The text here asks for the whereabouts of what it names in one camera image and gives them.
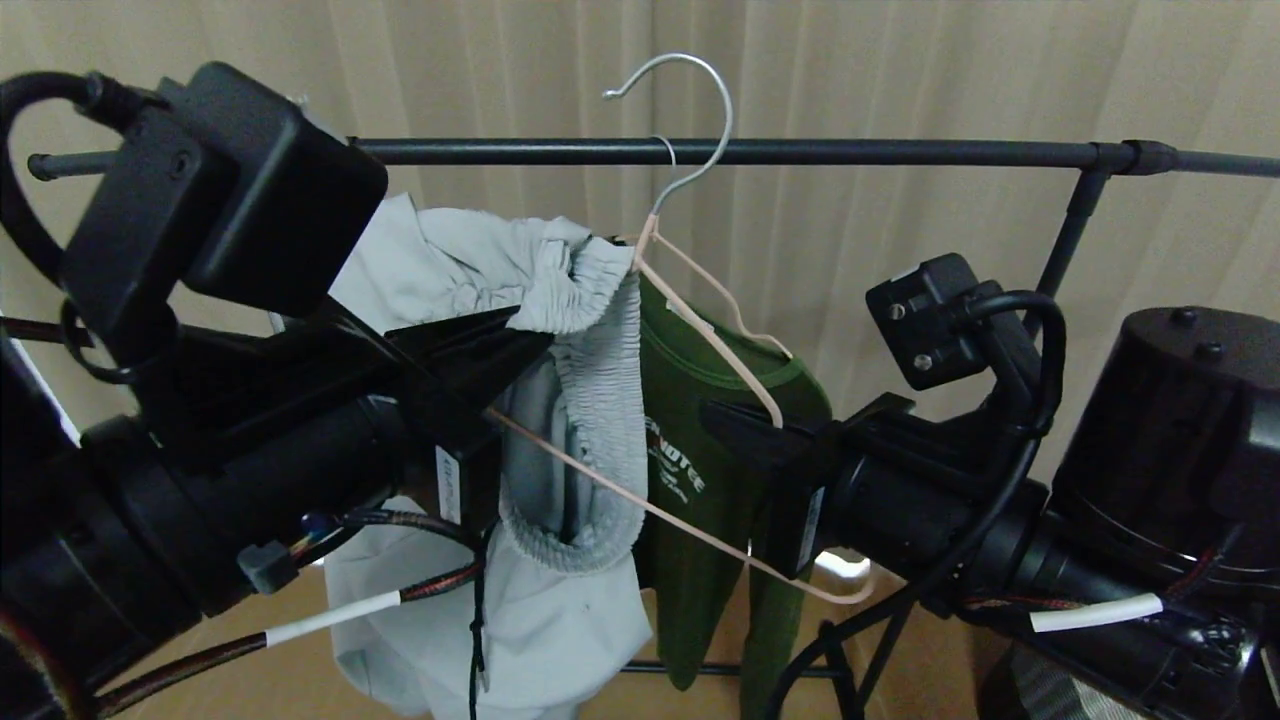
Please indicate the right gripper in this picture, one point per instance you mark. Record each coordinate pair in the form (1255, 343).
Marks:
(920, 510)

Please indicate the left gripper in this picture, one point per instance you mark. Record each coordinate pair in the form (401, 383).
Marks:
(300, 470)

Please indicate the green printed T-shirt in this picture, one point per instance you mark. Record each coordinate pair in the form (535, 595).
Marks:
(720, 440)

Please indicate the pale grey garment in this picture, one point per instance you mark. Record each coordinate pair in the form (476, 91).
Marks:
(450, 270)

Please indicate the pink clothes hanger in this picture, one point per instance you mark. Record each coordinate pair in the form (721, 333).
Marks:
(730, 310)
(726, 120)

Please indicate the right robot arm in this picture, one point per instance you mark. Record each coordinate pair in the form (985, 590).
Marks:
(1170, 450)

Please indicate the white laundry basket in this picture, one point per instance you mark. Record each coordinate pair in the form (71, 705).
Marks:
(1070, 695)

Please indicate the black clothes rack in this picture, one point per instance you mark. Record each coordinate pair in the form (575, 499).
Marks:
(900, 153)

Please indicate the beige curtain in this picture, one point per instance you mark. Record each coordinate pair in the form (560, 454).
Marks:
(900, 60)

